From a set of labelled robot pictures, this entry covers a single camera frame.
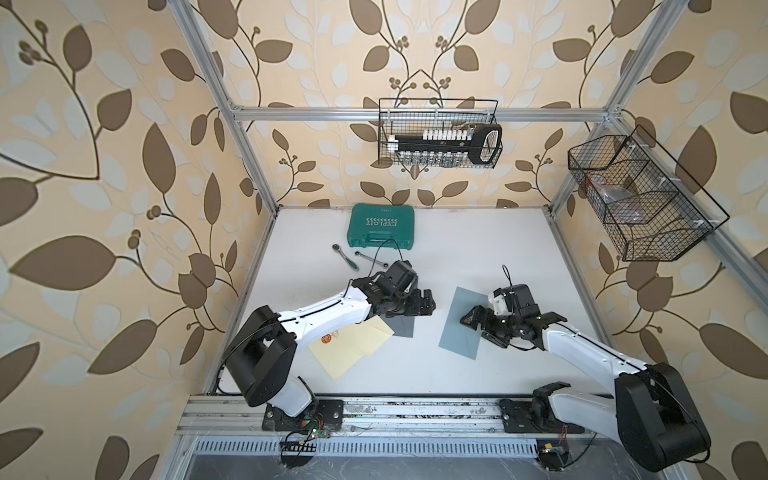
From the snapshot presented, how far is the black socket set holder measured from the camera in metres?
0.84

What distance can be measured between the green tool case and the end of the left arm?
35 centimetres

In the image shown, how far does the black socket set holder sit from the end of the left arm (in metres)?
0.37

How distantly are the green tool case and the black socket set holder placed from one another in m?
0.29

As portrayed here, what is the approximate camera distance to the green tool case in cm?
108

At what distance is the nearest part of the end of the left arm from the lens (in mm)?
617
